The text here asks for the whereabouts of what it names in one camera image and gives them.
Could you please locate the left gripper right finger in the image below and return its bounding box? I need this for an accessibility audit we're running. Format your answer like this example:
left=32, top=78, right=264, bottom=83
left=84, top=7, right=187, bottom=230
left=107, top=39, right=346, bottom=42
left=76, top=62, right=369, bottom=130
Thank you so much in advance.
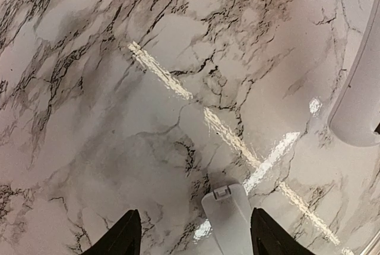
left=251, top=208, right=314, bottom=255

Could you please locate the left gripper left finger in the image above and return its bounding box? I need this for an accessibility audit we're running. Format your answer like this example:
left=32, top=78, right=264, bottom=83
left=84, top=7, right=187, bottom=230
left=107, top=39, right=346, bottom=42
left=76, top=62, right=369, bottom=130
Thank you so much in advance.
left=83, top=209, right=141, bottom=255

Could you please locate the white battery cover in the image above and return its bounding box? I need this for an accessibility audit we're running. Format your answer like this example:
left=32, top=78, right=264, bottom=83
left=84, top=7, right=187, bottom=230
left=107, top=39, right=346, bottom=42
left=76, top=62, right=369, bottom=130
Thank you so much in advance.
left=201, top=183, right=253, bottom=254

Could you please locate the white remote control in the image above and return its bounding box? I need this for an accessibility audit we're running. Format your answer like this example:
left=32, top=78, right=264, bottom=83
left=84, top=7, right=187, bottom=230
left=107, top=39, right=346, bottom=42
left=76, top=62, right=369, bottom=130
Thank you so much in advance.
left=328, top=0, right=379, bottom=147

